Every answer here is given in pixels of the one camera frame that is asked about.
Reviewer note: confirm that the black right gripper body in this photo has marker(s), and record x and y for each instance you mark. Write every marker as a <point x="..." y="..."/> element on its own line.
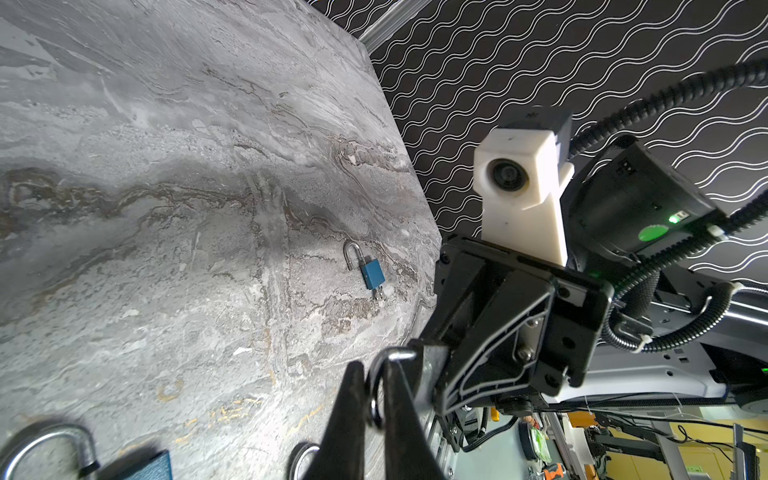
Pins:
<point x="507" y="330"/>

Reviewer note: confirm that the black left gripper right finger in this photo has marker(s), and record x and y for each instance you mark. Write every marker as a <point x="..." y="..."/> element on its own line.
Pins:
<point x="407" y="453"/>

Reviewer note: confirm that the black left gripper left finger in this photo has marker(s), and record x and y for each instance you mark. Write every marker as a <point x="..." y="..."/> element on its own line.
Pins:
<point x="341" y="451"/>

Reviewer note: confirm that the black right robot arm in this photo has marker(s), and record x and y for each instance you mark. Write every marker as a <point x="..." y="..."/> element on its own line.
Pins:
<point x="626" y="228"/>

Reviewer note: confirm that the blue padlock front large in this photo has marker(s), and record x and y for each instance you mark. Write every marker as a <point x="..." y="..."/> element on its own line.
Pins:
<point x="86" y="465"/>

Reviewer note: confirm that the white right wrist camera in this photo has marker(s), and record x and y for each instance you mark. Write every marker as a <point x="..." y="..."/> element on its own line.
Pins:
<point x="520" y="172"/>

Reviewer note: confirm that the aluminium corner frame post right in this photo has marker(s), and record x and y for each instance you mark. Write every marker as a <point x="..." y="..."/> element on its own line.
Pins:
<point x="390" y="22"/>

